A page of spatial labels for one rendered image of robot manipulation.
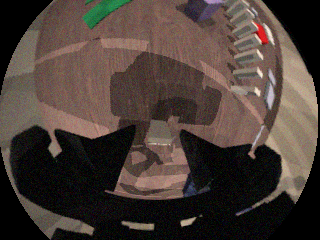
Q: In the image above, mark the red flat block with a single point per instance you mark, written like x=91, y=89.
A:
x=260, y=33

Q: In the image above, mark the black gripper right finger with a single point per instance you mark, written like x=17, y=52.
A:
x=206, y=160

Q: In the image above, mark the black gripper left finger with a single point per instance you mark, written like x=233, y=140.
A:
x=106, y=154

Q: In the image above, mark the purple block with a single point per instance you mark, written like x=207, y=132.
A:
x=198, y=10

